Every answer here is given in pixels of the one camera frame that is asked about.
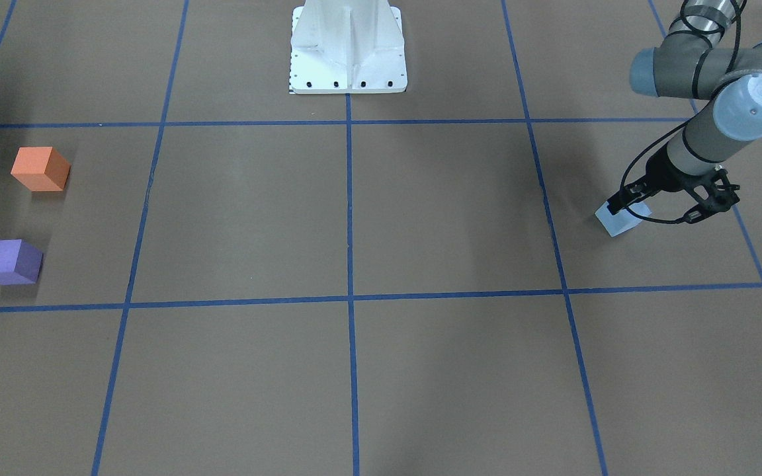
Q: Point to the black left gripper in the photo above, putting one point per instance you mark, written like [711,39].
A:
[661,179]

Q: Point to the light blue foam block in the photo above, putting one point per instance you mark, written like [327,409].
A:
[616,224]

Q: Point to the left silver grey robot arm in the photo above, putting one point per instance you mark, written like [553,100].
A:
[689,64]

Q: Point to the orange foam block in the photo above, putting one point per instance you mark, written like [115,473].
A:
[41,169]

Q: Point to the purple foam block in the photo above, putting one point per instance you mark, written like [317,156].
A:
[20,262]

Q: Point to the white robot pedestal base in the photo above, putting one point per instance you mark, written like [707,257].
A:
[347,47]

